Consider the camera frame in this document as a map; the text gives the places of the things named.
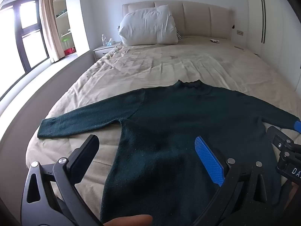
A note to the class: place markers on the clear water bottle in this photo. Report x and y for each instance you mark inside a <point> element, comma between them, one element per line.
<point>104,40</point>

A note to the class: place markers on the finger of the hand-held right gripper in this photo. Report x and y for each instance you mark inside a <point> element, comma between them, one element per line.
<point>298,126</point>
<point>276,135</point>

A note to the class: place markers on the dark framed window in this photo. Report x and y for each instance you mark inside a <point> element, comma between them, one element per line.
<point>28,35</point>

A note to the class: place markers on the small white paper item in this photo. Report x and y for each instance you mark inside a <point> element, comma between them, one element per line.
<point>214,41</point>

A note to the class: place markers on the white shelf unit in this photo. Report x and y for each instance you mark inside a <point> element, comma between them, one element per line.
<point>62,21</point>

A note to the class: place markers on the blue tissue pack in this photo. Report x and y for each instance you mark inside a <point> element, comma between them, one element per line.
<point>110,42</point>

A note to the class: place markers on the person's left hand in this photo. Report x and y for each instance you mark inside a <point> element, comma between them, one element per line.
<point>131,220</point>

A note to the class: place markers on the green stool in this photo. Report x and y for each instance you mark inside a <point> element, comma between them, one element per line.
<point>65,40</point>

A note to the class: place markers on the dark green sweater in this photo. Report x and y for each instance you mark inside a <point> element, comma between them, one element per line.
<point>174,122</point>

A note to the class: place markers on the bed with beige sheet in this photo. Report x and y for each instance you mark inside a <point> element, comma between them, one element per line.
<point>164,61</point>

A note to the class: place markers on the white wardrobe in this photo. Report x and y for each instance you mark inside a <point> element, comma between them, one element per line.
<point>272,28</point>

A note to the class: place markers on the beige curtain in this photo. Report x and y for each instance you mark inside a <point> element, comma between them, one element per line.
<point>48,26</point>

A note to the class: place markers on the white nightstand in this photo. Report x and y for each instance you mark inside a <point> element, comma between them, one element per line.
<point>102,51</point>

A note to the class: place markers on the white pillow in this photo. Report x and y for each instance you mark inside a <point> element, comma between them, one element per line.
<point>148,26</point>

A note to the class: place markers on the wall socket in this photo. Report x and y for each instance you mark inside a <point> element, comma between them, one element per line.
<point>239,32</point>

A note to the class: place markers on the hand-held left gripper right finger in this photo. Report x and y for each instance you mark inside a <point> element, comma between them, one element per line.
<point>208,160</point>

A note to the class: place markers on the beige padded headboard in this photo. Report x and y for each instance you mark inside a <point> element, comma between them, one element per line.
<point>197,18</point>

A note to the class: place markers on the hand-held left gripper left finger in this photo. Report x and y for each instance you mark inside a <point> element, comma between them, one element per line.
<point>87,151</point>

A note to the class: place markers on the red box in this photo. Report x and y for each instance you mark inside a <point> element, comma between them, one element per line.
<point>68,51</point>

